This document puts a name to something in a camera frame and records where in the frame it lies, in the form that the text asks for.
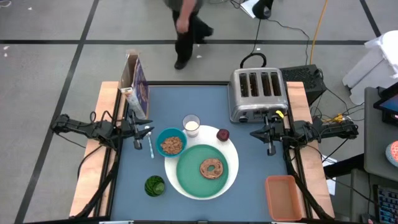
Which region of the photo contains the spoon with light-blue handle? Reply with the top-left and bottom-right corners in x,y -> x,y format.
144,125 -> 155,159

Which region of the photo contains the dark red apple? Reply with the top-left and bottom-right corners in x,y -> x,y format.
216,128 -> 230,142

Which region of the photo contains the brown bagel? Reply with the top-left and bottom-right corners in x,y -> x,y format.
199,157 -> 224,180

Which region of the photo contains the purple cereal box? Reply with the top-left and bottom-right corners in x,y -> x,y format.
119,52 -> 150,121

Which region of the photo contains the silver four-slot toaster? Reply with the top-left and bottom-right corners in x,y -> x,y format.
227,67 -> 289,124

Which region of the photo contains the teal plate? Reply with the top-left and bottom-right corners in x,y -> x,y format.
175,144 -> 230,199

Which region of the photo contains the white paper sheet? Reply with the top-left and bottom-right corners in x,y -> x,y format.
239,0 -> 259,19

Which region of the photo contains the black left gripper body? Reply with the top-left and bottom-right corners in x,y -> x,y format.
119,109 -> 144,151

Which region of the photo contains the clear drinking glass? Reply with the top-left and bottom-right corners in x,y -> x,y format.
182,113 -> 201,138

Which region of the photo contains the backlit black keyboard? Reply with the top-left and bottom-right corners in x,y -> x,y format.
376,185 -> 398,224

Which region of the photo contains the grey side desk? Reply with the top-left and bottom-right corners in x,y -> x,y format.
363,86 -> 398,183

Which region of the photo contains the orange plastic bin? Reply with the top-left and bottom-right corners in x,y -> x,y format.
264,174 -> 303,222

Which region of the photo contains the round white woven placemat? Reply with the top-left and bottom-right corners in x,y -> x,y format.
164,124 -> 240,201

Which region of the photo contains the black round floor device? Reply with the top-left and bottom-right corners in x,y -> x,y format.
252,0 -> 275,20

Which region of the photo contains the brown cereal heap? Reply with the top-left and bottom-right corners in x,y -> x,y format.
160,136 -> 183,156

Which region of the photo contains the short yellow cable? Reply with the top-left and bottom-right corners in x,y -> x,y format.
322,113 -> 346,124

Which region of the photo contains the teal bowl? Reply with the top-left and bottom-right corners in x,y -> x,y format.
155,127 -> 188,159

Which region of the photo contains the person's hand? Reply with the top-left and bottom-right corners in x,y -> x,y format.
175,17 -> 190,34

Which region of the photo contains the black electronics box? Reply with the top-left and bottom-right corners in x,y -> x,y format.
279,63 -> 328,106

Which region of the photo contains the white box pile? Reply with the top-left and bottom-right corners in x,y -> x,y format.
341,30 -> 398,106

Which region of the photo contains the orange teal patterned ball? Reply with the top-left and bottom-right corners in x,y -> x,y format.
385,140 -> 398,169

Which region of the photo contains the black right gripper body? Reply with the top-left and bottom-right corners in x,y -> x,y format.
263,114 -> 295,157

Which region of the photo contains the black tablet screen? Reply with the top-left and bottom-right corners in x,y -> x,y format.
373,81 -> 398,126

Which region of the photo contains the person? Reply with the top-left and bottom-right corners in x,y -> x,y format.
163,0 -> 215,71

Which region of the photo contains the green ribbed glass cup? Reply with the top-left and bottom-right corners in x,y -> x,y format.
144,175 -> 166,198

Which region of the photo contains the black power cable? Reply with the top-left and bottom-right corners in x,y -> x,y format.
239,17 -> 268,70

